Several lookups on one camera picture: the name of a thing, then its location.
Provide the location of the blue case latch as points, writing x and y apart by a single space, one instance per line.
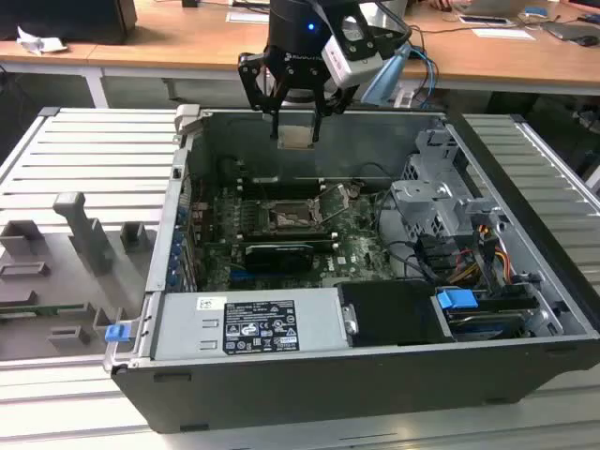
117 333

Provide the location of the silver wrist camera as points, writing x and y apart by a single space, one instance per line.
347 70

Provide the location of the black computer mouse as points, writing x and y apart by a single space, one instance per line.
587 40

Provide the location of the short wooden desk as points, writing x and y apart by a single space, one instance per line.
47 58

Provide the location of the grey power supply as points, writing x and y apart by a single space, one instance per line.
187 328

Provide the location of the long wooden desk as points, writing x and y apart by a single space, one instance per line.
140 51

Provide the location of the tablet with white frame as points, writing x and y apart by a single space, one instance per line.
485 19

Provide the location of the black box on desk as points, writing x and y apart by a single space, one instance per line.
61 19

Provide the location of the CPU socket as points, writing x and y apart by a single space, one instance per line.
281 208

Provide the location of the crumpled white paper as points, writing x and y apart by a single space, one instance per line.
40 43

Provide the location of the grey laptop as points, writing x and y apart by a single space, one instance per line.
569 30

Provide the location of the black open PC case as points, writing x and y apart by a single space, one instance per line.
328 389

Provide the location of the hard disk in blue carrier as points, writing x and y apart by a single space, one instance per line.
454 299

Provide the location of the coin cell battery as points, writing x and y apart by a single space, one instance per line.
355 190

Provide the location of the blue expansion slot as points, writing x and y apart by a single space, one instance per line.
244 276

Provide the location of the white paper sheet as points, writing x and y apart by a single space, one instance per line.
502 34
246 17

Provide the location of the grey parts rack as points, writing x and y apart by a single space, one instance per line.
61 281

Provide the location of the green motherboard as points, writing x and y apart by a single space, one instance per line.
361 248

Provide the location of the green RAM stick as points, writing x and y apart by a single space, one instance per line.
42 310

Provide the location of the black RAM slots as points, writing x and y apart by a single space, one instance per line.
281 187

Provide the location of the black plastic shroud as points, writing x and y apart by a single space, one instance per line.
394 311

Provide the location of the RAM stick with white clips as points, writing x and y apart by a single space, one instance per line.
300 235

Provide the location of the silver CPU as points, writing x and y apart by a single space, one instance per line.
295 137

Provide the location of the metal disk bay cage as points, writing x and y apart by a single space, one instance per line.
422 197

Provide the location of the black graphics card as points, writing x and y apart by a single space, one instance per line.
276 258

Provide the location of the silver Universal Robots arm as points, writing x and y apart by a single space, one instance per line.
394 11

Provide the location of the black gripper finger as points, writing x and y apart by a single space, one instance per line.
330 105
255 84

